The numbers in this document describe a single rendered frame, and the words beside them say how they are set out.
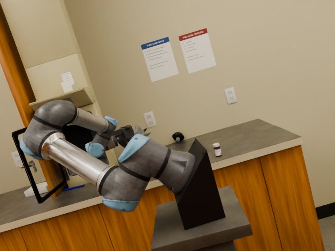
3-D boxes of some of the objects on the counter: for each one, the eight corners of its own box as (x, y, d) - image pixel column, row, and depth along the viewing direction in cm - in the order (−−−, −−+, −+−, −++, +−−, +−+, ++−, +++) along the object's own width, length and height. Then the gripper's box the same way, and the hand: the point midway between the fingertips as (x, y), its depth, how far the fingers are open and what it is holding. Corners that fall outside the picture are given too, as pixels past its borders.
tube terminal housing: (79, 176, 214) (41, 69, 201) (122, 163, 213) (87, 56, 201) (69, 188, 189) (24, 68, 177) (118, 174, 188) (77, 53, 176)
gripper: (111, 135, 156) (147, 122, 159) (110, 129, 175) (142, 118, 178) (117, 150, 158) (152, 137, 161) (115, 143, 177) (147, 131, 180)
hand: (149, 131), depth 170 cm, fingers open, 14 cm apart
